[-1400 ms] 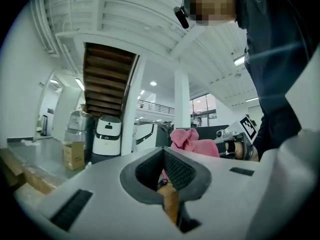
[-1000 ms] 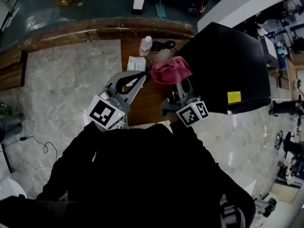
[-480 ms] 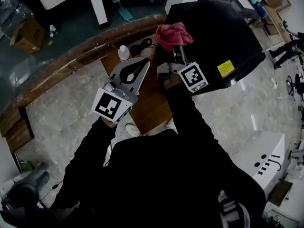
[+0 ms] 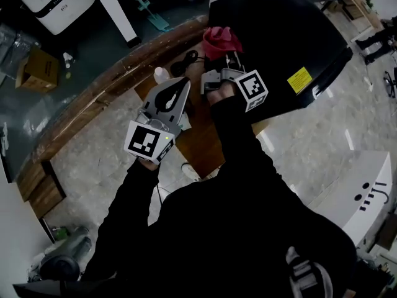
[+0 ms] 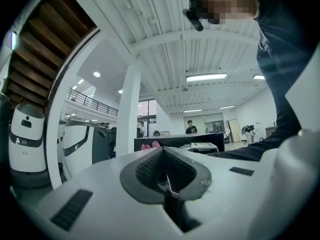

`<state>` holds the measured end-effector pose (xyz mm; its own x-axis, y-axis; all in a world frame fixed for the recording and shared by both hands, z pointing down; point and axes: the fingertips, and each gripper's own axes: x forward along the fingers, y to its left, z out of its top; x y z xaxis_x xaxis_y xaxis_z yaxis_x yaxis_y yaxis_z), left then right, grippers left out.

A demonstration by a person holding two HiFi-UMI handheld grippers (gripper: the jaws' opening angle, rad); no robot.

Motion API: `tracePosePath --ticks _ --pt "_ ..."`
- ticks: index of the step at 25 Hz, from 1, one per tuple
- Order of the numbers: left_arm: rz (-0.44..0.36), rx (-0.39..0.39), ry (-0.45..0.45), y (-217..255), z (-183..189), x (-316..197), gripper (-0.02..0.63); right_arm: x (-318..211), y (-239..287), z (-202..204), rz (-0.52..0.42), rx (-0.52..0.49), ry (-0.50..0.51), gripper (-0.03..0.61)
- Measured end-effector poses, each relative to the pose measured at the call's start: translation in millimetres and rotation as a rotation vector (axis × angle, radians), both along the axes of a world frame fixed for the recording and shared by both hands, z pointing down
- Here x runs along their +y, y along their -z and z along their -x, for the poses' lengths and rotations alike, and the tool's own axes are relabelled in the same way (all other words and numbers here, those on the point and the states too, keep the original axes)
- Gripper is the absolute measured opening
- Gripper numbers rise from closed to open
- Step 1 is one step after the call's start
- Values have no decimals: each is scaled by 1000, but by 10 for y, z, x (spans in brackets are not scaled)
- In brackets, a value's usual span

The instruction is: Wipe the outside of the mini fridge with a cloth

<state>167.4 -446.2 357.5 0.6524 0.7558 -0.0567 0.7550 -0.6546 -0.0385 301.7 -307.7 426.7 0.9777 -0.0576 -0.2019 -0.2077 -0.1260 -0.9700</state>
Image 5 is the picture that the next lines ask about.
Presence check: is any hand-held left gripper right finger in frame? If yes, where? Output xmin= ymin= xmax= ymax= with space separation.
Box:
xmin=162 ymin=145 xmax=279 ymax=240

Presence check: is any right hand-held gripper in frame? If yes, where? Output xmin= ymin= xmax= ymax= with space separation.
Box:
xmin=178 ymin=141 xmax=220 ymax=155

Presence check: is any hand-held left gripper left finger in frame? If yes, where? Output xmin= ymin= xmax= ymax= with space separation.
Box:
xmin=24 ymin=145 xmax=187 ymax=240

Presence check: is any black mini fridge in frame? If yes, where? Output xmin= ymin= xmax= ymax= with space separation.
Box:
xmin=133 ymin=132 xmax=225 ymax=157

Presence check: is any pink cleaning cloth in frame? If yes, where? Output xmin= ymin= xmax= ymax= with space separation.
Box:
xmin=141 ymin=140 xmax=161 ymax=152

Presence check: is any person's right forearm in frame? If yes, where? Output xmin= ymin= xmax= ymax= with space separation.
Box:
xmin=207 ymin=83 xmax=303 ymax=163

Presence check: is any large white black robot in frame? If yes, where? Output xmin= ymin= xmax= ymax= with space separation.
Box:
xmin=61 ymin=118 xmax=111 ymax=180

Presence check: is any black balcony railing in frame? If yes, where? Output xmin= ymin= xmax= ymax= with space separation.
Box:
xmin=66 ymin=87 xmax=120 ymax=117

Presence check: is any small white service robot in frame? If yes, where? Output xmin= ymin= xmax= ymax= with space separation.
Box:
xmin=8 ymin=103 xmax=51 ymax=189

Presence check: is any person's black top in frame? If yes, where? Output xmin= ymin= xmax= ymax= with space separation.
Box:
xmin=254 ymin=0 xmax=320 ymax=135

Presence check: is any person's head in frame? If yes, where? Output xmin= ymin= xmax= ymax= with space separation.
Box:
xmin=188 ymin=0 xmax=260 ymax=26

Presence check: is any wooden staircase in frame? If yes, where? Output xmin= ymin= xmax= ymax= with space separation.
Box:
xmin=1 ymin=0 xmax=98 ymax=107

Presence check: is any black head-mounted camera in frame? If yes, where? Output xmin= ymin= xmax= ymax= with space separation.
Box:
xmin=182 ymin=7 xmax=205 ymax=32

